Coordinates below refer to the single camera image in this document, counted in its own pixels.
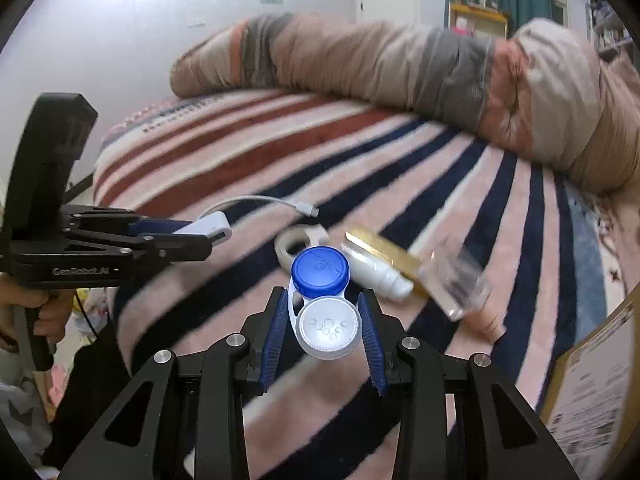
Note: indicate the light patterned cloth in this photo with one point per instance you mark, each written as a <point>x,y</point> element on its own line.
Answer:
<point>22,410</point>

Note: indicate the peach plastic bottle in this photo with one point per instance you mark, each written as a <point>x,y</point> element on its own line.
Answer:
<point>487,327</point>

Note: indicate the person's left hand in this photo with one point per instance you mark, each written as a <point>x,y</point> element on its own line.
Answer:
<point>50,320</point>

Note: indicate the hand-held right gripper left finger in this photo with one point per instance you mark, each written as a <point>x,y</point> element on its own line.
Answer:
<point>276,345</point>

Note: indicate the cardboard box with label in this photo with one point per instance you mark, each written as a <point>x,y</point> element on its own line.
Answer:
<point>590,385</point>

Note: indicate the beige and grey folded quilt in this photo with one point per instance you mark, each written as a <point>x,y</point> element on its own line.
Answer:
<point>380,65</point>

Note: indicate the white tube with gold box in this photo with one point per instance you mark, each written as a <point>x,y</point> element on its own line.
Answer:
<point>385,250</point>

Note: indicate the blue and white lens case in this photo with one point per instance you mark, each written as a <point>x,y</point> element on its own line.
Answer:
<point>321,270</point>

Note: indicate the striped blanket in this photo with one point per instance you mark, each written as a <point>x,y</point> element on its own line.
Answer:
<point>350,160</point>

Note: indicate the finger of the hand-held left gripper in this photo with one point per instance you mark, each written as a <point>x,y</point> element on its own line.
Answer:
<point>160,225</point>
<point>185,249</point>

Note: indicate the white plastic tube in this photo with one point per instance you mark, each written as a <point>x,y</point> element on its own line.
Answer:
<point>375,272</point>

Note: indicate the white tape roll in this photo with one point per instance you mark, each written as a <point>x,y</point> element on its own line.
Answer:
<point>300,240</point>

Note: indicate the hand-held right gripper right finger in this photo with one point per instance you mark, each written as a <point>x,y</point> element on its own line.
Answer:
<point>372,347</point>

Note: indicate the clear plastic cup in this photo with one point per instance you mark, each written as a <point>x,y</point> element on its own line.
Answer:
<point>455,280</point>

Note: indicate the cluttered shelf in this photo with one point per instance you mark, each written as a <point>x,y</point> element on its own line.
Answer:
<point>610,25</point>

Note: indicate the yellow framed picture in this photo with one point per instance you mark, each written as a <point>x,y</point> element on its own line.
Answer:
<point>470,22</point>

